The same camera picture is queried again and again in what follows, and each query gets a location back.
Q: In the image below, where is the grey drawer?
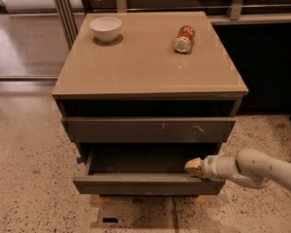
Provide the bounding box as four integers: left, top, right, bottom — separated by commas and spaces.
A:
74, 146, 224, 196
62, 116, 235, 144

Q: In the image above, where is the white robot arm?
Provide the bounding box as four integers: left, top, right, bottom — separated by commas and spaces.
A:
184, 149, 291, 191

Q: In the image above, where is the grey drawer cabinet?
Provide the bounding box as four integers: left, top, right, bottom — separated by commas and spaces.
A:
51, 11, 249, 197

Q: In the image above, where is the wooden base board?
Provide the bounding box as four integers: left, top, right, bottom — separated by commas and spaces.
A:
90, 195, 207, 206

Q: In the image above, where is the blue tape piece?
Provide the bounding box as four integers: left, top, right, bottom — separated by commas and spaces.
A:
76, 157, 83, 164

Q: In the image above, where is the orange soda can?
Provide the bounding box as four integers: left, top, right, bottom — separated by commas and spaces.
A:
174, 25, 195, 53

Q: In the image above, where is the white ceramic bowl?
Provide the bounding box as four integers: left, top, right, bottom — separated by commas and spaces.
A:
89, 17, 122, 43

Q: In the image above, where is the metal railing frame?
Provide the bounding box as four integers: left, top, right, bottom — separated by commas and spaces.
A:
49, 0, 291, 47

